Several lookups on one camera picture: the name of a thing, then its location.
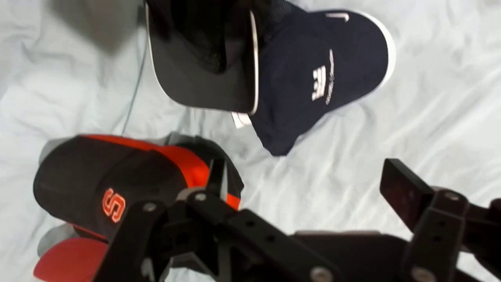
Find black and orange cap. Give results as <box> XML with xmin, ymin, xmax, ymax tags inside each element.
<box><xmin>31</xmin><ymin>133</ymin><xmax>246</xmax><ymax>243</ymax></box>

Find red baseball cap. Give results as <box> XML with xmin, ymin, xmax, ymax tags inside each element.
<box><xmin>33</xmin><ymin>237</ymin><xmax>114</xmax><ymax>282</ymax></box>

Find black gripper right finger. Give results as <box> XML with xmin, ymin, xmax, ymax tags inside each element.
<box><xmin>379</xmin><ymin>157</ymin><xmax>501</xmax><ymax>282</ymax></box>

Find navy cap with white logo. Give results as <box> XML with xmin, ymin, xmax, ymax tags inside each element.
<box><xmin>249</xmin><ymin>8</ymin><xmax>396</xmax><ymax>158</ymax></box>

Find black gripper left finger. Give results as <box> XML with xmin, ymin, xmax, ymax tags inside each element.
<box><xmin>92</xmin><ymin>158</ymin><xmax>335</xmax><ymax>282</ymax></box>

